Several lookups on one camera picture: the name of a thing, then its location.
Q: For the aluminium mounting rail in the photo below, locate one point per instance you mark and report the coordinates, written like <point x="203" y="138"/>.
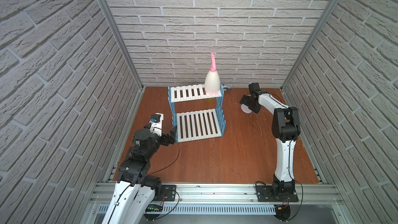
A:
<point x="315" y="194"/>

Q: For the green circuit board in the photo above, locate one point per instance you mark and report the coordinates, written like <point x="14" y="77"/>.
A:
<point x="153" y="207"/>

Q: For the clear blue spray bottle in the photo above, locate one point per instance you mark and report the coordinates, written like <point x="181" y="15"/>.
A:
<point x="225" y="88"/>

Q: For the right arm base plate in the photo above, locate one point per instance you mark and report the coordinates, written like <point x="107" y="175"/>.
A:
<point x="266" y="193"/>

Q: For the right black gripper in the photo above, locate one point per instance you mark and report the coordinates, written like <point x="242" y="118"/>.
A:
<point x="247" y="102"/>

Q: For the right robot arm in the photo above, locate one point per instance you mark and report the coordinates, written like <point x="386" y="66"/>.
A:
<point x="285" y="129"/>

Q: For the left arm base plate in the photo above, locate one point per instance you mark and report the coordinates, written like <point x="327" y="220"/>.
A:
<point x="165" y="193"/>

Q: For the blue pink spray bottle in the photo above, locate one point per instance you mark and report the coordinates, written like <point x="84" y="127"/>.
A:
<point x="246" y="109"/>

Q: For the blue white slatted shelf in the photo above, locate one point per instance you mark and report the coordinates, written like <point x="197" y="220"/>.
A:
<point x="197" y="125"/>

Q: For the white vented cable duct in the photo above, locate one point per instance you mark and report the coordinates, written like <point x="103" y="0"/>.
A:
<point x="213" y="209"/>

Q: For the white pink spray bottle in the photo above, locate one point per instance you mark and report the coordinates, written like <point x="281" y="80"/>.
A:
<point x="212" y="80"/>

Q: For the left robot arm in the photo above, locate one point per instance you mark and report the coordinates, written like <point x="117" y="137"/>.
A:
<point x="135" y="188"/>

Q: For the black round connector box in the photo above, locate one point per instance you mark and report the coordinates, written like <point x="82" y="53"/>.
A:
<point x="282" y="212"/>

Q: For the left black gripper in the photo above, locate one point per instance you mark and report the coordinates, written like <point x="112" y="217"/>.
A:
<point x="169" y="137"/>

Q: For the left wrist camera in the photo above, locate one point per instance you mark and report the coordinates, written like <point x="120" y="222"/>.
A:
<point x="156" y="123"/>

